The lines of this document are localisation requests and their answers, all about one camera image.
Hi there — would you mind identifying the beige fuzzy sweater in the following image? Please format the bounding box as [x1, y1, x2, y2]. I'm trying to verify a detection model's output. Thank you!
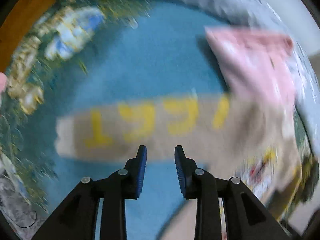
[54, 93, 304, 221]

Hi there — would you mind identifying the pink peach print garment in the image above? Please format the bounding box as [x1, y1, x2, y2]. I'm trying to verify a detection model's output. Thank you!
[205, 27, 296, 111]

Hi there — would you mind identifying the teal floral bed blanket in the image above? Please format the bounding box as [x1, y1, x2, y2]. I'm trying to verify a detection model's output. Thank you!
[0, 0, 320, 240]

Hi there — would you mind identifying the grey-blue floral quilt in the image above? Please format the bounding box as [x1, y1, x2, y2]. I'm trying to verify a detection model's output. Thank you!
[55, 0, 320, 151]

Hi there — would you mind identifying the orange wooden headboard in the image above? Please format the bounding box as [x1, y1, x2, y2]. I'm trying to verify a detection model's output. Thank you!
[1, 0, 56, 72]

